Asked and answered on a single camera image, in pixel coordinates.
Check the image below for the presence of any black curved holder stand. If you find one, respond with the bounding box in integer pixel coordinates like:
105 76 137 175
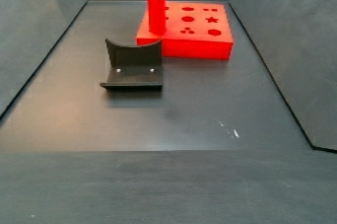
100 39 164 90

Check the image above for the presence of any red shape sorter board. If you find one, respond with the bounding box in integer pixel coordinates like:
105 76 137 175
136 1 235 60

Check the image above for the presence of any long red arch block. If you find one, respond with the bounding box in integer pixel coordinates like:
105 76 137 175
148 0 167 36

